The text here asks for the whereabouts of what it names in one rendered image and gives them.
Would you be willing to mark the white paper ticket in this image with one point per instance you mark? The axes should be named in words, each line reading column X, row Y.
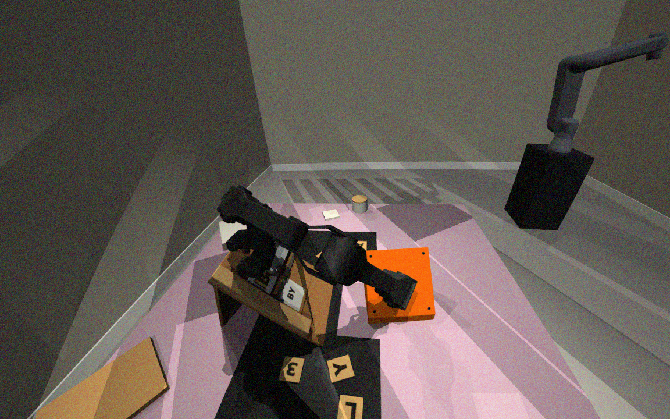
column 292, row 294

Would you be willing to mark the cream flat rectangular card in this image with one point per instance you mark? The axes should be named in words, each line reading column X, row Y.
column 331, row 214

